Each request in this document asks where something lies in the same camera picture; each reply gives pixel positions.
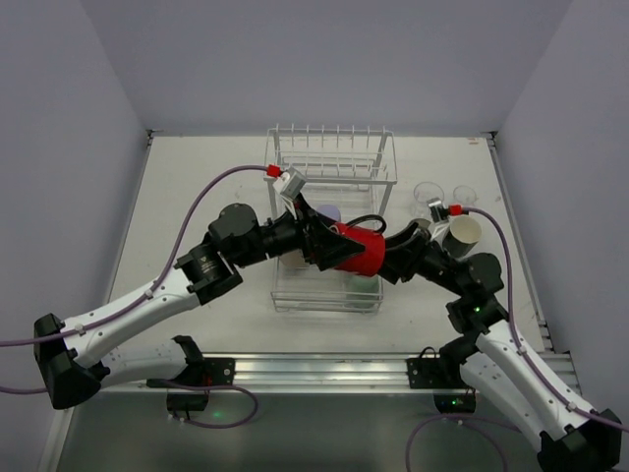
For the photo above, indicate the black base bracket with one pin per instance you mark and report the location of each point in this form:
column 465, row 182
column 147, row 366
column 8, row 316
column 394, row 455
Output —
column 188, row 396
column 427, row 371

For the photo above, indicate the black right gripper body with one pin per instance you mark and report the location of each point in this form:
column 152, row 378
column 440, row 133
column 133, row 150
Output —
column 415, row 253

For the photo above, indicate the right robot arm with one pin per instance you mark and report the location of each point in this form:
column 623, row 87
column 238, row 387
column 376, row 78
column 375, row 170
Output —
column 492, row 357

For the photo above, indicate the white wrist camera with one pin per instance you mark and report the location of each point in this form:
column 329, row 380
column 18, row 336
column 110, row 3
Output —
column 439, row 213
column 288, row 186

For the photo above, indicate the beige plastic cup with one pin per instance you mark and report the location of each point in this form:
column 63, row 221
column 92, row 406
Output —
column 294, row 260

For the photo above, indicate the right black base bracket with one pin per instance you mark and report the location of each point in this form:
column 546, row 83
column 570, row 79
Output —
column 427, row 371

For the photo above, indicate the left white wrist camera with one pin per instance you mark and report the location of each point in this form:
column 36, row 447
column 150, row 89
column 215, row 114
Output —
column 288, row 186

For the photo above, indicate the clear small glass cup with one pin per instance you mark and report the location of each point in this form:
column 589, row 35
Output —
column 465, row 196

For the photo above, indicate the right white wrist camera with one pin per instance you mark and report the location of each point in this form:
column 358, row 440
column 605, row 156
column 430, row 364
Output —
column 439, row 213

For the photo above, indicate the lavender plastic cup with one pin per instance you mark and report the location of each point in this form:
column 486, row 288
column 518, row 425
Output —
column 330, row 211

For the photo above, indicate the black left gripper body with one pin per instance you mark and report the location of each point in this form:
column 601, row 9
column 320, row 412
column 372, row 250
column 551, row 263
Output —
column 305, row 233

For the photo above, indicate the cream and brown cup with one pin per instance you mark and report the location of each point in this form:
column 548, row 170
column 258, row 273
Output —
column 461, row 236

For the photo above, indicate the left black base bracket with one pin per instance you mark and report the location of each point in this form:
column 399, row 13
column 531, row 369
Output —
column 188, row 396

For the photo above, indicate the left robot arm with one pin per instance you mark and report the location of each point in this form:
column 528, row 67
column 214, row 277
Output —
column 80, row 356

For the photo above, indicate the white wire dish rack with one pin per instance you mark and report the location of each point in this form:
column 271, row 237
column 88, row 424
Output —
column 354, row 169

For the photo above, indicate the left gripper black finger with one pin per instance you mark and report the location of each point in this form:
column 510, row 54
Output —
column 315, row 225
column 332, row 251

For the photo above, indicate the small green plastic cup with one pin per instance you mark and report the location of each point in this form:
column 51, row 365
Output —
column 362, row 292

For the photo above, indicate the aluminium mounting rail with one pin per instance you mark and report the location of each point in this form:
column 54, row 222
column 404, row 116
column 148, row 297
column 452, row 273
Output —
column 261, row 373

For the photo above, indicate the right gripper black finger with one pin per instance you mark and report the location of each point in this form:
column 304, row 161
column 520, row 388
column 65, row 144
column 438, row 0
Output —
column 415, row 234
column 400, row 264

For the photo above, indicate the clear ribbed glass cup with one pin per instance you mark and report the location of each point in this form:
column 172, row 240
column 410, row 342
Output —
column 423, row 193

